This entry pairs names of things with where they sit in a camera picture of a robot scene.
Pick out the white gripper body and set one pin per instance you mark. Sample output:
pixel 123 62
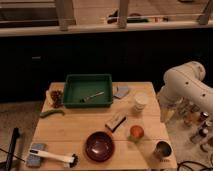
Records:
pixel 167 108

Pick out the metal fork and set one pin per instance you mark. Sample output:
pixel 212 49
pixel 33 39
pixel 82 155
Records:
pixel 85 99

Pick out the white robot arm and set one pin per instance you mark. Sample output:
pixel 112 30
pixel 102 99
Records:
pixel 184 81

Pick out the white paper cup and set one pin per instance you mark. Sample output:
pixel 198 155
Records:
pixel 140 101

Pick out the metal cup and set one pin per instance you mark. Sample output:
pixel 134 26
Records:
pixel 162 150

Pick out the grey blue cloth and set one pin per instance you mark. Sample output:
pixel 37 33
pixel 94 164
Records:
pixel 121 92

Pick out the wooden block eraser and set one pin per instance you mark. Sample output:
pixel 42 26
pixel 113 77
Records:
pixel 115 121

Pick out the dark red bowl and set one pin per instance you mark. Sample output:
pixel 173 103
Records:
pixel 99 146

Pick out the green plastic tray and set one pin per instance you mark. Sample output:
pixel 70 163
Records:
pixel 78 86

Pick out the white dish brush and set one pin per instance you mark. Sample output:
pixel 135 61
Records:
pixel 71 160

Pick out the bunch of red grapes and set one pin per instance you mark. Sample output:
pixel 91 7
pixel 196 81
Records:
pixel 56 96

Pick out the white wooden railing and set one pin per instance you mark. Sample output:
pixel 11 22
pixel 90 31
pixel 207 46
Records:
pixel 53 17

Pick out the blue sponge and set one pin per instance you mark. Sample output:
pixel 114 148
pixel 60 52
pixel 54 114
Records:
pixel 34 161

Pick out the black stand pole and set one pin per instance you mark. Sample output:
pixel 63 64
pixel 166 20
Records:
pixel 9 160

